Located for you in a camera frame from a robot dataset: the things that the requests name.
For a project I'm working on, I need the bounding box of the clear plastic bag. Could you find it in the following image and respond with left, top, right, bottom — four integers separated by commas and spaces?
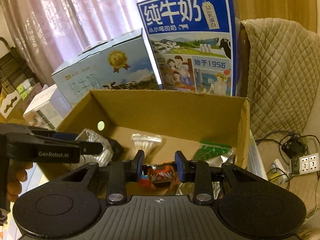
64, 129, 113, 170

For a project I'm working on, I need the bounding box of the silver green tea bag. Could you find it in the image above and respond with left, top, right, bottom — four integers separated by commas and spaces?
176, 141, 234, 199

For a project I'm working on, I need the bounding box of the small toy car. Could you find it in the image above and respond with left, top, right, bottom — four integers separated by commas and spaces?
142, 163, 177, 186

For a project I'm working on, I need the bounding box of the cotton swabs bag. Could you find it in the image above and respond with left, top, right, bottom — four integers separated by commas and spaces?
131, 133, 163, 156

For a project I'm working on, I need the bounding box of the person left hand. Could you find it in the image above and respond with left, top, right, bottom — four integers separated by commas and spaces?
7, 163, 33, 203

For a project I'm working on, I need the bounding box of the white beige product box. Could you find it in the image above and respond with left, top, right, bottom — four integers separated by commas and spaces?
23, 85, 72, 130

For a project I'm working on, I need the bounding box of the brown cardboard box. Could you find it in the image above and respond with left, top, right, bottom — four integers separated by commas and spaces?
37, 89, 251, 198

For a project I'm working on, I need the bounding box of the green tissue pack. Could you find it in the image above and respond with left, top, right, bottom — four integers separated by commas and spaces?
16, 78, 36, 100

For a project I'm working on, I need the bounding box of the light blue milk carton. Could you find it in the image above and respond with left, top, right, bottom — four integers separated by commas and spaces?
52, 29, 163, 106

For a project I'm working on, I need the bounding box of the white power strip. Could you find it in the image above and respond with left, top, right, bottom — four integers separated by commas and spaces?
299, 153, 319, 175

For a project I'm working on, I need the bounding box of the pink curtain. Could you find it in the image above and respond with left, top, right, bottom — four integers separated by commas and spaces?
1, 0, 144, 85

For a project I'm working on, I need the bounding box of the dark blue milk carton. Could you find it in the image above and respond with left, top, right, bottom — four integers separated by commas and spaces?
137, 0, 240, 96

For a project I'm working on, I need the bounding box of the quilted beige chair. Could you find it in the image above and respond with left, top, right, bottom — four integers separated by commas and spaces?
242, 18, 319, 139

